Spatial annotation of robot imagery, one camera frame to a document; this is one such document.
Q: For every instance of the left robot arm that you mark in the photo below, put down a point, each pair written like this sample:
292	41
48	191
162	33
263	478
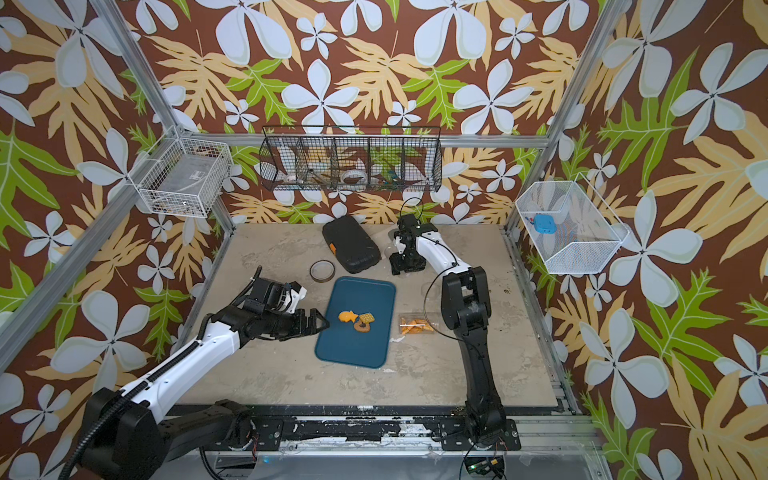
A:
126	434

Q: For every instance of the white tape roll in basket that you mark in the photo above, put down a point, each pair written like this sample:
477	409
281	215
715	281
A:
354	177

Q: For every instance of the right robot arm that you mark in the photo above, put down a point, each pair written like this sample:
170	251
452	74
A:
465	308

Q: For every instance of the orange fish-shaped cookie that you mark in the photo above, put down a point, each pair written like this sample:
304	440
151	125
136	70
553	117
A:
347	316

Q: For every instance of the clear plastic cookie jar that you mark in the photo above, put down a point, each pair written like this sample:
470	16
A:
395	247

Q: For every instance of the teal plastic tray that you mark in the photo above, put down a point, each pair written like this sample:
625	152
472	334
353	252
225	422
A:
341	343

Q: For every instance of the white wire basket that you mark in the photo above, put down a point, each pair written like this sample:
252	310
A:
182	175
589	232

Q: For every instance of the blue object in basket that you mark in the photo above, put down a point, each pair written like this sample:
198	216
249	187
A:
544	224

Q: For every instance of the lying clear jar with cookies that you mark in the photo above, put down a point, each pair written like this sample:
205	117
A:
412	323

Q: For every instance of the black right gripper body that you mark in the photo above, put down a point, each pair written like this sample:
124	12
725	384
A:
406	262

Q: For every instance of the aluminium frame post left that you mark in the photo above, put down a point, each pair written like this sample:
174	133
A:
145	79

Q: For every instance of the black plastic tool case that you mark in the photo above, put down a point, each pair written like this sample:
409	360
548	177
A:
351	245

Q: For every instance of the white wire basket left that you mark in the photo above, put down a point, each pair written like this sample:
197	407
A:
182	175

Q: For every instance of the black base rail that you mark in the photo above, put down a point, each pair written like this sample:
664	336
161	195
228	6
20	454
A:
442	428

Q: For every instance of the aluminium frame back bar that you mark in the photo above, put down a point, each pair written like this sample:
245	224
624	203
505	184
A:
449	141

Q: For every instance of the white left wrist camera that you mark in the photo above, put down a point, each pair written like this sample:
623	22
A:
293	294

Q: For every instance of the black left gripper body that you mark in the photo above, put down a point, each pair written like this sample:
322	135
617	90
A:
286	324

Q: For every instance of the aluminium frame post right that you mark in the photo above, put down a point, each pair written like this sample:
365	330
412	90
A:
587	66

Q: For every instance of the white wire basket right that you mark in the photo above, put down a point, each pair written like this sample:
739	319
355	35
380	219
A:
589	232

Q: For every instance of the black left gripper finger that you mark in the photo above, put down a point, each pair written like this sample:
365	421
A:
309	336
314	321

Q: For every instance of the aluminium frame post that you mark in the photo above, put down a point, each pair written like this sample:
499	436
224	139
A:
145	79
587	66

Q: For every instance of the black wire basket centre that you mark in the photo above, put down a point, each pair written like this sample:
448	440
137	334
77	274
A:
316	164

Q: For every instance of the round brown cookie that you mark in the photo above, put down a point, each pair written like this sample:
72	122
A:
362	326

